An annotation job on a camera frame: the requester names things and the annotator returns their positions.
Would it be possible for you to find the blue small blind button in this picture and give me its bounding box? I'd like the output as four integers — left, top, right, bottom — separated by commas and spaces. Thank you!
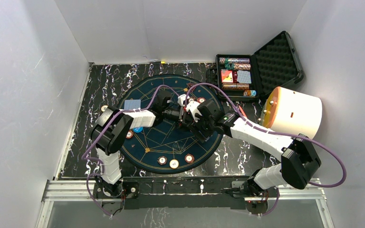
133, 127, 143, 133

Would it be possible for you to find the red poker chip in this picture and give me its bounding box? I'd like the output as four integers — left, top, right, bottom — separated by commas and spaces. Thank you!
126, 130, 134, 139

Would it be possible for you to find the cream chip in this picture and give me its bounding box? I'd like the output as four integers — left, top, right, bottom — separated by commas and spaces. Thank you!
169, 159, 179, 169

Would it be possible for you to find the cream chip off mat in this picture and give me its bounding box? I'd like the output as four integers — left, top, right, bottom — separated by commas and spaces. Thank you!
101, 105, 108, 112

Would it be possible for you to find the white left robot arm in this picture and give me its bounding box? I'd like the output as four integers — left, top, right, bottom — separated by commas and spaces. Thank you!
90, 93, 183, 198

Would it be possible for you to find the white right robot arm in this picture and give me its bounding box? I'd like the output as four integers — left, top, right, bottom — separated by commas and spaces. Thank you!
180, 100, 321, 197

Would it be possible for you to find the orange marker pen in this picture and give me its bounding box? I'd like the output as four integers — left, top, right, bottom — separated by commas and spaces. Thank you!
238, 106, 247, 118

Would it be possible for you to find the round blue poker mat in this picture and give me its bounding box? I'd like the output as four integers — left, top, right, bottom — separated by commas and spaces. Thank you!
118, 74, 223, 174

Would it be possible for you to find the poker chip row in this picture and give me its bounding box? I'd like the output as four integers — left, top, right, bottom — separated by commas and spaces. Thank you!
224, 63, 251, 71
222, 83, 250, 90
219, 57, 250, 64

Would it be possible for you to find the red card deck box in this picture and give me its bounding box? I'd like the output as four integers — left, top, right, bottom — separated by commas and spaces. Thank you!
221, 69, 234, 83

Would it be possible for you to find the short poker chip stack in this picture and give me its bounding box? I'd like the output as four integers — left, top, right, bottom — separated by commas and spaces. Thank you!
243, 90, 257, 97

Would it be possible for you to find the blue card deck in case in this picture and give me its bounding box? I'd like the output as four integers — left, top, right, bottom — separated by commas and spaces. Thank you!
237, 70, 252, 84

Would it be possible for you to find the black foam-lined carrying case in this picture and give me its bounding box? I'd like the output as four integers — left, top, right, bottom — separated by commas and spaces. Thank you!
206, 31, 305, 102

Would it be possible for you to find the top poker chip row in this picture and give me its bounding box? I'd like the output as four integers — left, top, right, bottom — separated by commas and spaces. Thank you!
219, 57, 250, 64

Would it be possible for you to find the white cylindrical drum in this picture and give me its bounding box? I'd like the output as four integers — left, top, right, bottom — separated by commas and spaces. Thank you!
259, 86, 323, 139

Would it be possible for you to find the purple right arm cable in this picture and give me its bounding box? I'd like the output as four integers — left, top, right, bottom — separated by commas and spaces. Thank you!
184, 83, 347, 217

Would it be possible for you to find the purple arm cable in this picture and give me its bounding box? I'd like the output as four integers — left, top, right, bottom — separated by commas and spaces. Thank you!
184, 83, 347, 217
81, 84, 183, 218

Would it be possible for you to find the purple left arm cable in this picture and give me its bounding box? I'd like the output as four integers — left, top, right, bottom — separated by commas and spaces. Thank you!
81, 84, 183, 218

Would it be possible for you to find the aluminium mounting rail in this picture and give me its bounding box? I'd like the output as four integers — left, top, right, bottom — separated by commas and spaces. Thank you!
37, 177, 334, 228

